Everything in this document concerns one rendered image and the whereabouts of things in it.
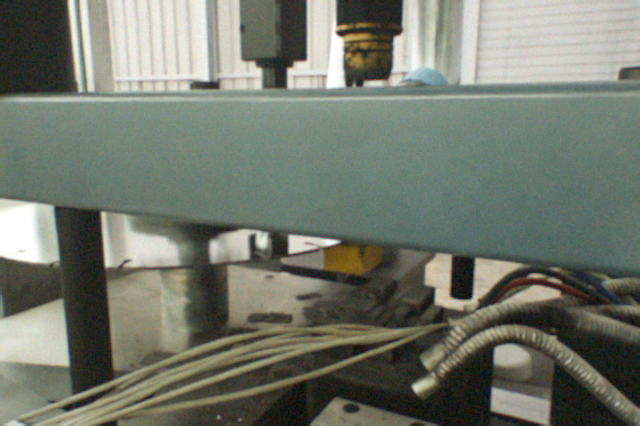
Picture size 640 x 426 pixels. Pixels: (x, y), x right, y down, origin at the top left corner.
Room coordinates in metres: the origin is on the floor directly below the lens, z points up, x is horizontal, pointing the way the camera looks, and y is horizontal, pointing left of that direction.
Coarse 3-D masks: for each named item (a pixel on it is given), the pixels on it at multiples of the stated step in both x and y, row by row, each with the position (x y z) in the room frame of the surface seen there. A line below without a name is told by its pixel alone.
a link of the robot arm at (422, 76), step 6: (414, 72) 0.82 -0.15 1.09; (420, 72) 0.82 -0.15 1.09; (426, 72) 0.82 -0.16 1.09; (432, 72) 0.82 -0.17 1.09; (438, 72) 0.82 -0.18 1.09; (408, 78) 0.81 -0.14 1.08; (414, 78) 0.80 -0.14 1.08; (420, 78) 0.80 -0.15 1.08; (426, 78) 0.80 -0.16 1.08; (432, 78) 0.81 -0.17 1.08; (438, 78) 0.81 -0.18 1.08; (444, 78) 0.82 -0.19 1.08; (402, 84) 0.80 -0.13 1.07; (408, 84) 0.79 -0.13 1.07; (414, 84) 0.79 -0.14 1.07; (420, 84) 0.79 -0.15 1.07; (426, 84) 0.79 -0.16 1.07; (432, 84) 0.79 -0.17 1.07; (438, 84) 0.80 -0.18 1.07; (444, 84) 0.81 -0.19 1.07
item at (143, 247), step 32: (0, 224) 0.42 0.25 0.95; (32, 224) 0.42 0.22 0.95; (128, 224) 0.42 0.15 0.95; (0, 256) 0.33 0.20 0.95; (32, 256) 0.32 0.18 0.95; (128, 256) 0.32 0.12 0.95; (160, 256) 0.32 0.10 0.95; (192, 256) 0.32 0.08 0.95; (224, 256) 0.32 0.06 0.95; (256, 256) 0.32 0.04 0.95; (288, 256) 0.33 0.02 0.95
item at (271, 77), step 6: (264, 72) 0.45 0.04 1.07; (270, 72) 0.44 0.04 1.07; (276, 72) 0.44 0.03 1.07; (282, 72) 0.45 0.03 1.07; (264, 78) 0.45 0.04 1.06; (270, 78) 0.44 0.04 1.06; (276, 78) 0.45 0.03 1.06; (282, 78) 0.45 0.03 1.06; (264, 84) 0.45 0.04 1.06; (270, 84) 0.44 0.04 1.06; (276, 84) 0.44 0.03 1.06; (282, 84) 0.45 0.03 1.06
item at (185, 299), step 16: (160, 272) 0.45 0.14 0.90; (176, 272) 0.44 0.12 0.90; (192, 272) 0.44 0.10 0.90; (208, 272) 0.44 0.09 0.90; (224, 272) 0.46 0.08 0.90; (176, 288) 0.44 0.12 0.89; (192, 288) 0.44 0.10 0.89; (208, 288) 0.44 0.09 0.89; (224, 288) 0.46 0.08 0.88; (176, 304) 0.44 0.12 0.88; (192, 304) 0.44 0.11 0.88; (208, 304) 0.44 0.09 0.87; (224, 304) 0.46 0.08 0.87; (176, 320) 0.44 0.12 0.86; (192, 320) 0.44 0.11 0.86; (208, 320) 0.44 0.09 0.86; (224, 320) 0.45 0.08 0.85
